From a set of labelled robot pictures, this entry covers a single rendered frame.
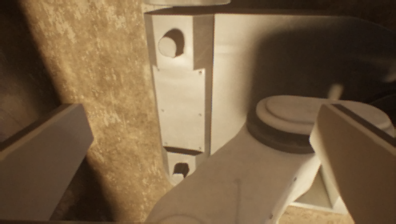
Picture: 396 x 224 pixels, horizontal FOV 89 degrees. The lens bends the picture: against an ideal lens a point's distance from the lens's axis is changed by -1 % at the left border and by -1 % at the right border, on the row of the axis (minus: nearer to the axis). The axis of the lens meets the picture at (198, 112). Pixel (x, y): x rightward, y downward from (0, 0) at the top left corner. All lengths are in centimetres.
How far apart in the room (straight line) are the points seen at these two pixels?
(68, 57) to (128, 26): 28
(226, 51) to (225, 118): 17
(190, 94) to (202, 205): 31
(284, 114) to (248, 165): 10
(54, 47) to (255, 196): 83
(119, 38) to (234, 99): 43
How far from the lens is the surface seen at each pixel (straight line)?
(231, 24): 45
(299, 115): 36
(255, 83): 48
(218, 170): 30
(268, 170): 31
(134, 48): 72
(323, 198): 49
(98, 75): 85
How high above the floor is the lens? 61
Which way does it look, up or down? 56 degrees down
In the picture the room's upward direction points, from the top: 157 degrees counter-clockwise
